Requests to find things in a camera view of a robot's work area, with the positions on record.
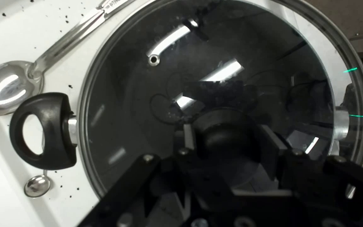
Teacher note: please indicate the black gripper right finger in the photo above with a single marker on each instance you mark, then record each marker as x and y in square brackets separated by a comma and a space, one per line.
[333, 184]

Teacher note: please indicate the glass pot lid black knob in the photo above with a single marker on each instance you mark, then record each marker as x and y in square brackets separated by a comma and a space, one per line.
[232, 50]

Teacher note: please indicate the large metal spoon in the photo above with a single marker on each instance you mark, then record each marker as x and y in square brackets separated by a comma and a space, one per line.
[5, 88]

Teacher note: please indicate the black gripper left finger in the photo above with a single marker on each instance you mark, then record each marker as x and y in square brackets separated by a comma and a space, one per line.
[138, 184]

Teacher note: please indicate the small metal screw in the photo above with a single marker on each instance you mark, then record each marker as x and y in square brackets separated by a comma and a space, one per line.
[38, 185]

